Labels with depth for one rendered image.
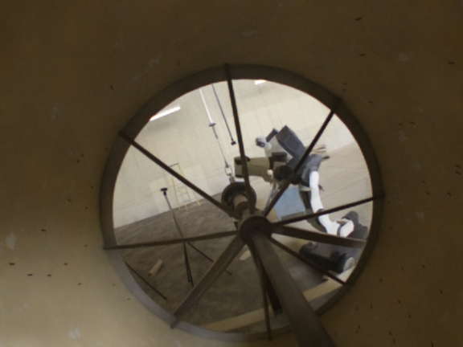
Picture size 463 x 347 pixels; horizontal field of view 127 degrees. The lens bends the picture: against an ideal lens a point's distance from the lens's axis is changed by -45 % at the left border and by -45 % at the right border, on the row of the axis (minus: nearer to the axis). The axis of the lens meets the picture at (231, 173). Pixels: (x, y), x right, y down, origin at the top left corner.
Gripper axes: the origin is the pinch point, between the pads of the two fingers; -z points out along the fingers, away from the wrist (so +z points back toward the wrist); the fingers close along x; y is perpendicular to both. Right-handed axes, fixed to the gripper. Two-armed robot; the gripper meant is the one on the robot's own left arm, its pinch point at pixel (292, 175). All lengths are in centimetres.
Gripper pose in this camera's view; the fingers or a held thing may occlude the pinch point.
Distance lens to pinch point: 97.5
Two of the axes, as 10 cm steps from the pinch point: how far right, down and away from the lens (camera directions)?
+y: -5.8, 8.2, 0.1
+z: -0.5, -0.5, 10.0
